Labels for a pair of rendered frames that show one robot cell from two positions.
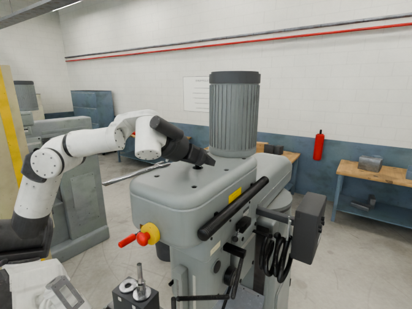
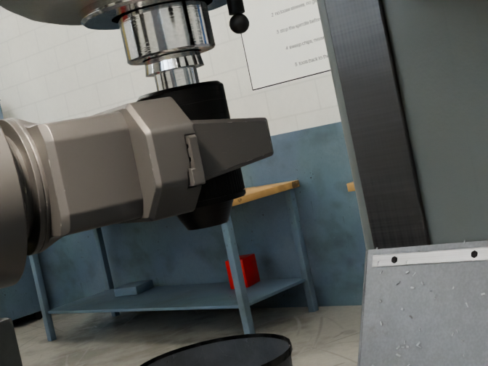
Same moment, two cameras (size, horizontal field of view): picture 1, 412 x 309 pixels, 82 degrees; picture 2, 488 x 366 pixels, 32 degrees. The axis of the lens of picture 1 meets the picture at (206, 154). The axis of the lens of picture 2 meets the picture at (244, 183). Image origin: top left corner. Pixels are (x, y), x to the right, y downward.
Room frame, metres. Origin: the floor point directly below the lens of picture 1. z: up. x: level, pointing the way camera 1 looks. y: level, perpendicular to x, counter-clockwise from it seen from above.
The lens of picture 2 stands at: (0.32, -0.06, 1.23)
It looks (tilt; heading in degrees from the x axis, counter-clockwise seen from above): 3 degrees down; 8
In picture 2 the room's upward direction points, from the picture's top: 12 degrees counter-clockwise
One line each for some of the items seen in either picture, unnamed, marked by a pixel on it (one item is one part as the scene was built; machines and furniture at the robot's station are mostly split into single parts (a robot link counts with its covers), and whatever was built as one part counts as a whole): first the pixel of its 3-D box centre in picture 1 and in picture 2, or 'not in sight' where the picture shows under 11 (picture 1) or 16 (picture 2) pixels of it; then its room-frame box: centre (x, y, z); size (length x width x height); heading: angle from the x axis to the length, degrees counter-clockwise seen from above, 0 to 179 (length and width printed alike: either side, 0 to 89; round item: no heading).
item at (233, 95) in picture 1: (233, 113); not in sight; (0.97, -0.11, 2.05); 0.20 x 0.20 x 0.32
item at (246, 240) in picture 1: (224, 242); not in sight; (0.93, -0.08, 1.47); 0.24 x 0.19 x 0.26; 56
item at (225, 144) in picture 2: not in sight; (221, 145); (0.74, 0.01, 1.23); 0.06 x 0.02 x 0.03; 131
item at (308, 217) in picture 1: (310, 225); not in sight; (0.83, -0.42, 1.62); 0.20 x 0.09 x 0.21; 146
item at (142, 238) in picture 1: (143, 238); not in sight; (0.56, 0.17, 1.76); 0.04 x 0.03 x 0.04; 56
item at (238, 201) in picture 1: (240, 201); not in sight; (0.71, -0.11, 1.79); 0.45 x 0.04 x 0.04; 146
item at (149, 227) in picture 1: (150, 233); not in sight; (0.57, 0.16, 1.76); 0.06 x 0.02 x 0.06; 56
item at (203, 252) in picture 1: (205, 216); not in sight; (0.80, 0.00, 1.68); 0.34 x 0.24 x 0.10; 146
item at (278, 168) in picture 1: (252, 182); not in sight; (1.18, -0.25, 1.66); 0.80 x 0.23 x 0.20; 146
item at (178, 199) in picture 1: (200, 187); not in sight; (0.78, 0.02, 1.81); 0.47 x 0.26 x 0.16; 146
